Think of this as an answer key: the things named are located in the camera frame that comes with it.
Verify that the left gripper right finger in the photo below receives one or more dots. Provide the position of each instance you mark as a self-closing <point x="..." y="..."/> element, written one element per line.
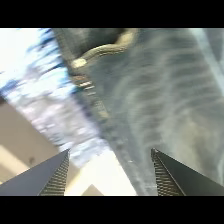
<point x="180" y="180"/>

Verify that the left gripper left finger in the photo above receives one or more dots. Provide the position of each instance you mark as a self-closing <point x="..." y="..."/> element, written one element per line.
<point x="43" y="180"/>

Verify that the blue jeans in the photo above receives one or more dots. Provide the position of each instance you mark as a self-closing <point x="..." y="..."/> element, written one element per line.
<point x="160" y="96"/>

